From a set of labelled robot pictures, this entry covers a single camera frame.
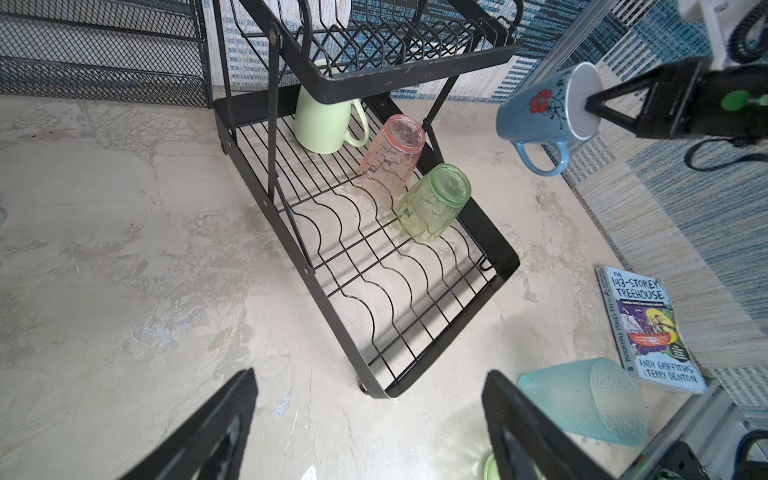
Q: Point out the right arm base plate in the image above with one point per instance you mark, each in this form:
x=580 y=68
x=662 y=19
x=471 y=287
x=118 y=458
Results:
x=679 y=463

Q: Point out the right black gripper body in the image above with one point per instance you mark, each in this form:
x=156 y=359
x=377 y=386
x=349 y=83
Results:
x=687 y=99

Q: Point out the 143-storey treehouse book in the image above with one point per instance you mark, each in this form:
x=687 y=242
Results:
x=648 y=340

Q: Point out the blue speckled ceramic mug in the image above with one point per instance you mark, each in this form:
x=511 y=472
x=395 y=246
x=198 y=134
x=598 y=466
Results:
x=551 y=111

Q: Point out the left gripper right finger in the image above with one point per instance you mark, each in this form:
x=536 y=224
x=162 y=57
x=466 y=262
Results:
x=525 y=442

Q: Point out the clear green plastic cup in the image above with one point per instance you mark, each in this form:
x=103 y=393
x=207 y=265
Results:
x=490 y=468
x=434 y=203

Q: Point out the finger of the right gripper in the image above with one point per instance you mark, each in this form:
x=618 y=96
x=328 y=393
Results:
x=631 y=86
x=612 y=117

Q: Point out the translucent teal plastic cup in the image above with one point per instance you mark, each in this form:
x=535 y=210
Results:
x=593 y=398

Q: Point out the clear pink plastic cup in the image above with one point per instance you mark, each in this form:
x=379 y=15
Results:
x=392 y=157

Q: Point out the light green ceramic mug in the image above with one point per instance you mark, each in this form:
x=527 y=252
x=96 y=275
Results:
x=325 y=128

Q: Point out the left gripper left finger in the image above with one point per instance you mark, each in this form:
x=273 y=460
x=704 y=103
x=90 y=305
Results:
x=211 y=443

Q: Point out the black mesh shelf unit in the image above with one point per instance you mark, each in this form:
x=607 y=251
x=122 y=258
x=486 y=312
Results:
x=152 y=52

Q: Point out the black two-tier dish rack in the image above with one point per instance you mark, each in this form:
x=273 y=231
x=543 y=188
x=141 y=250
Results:
x=393 y=304

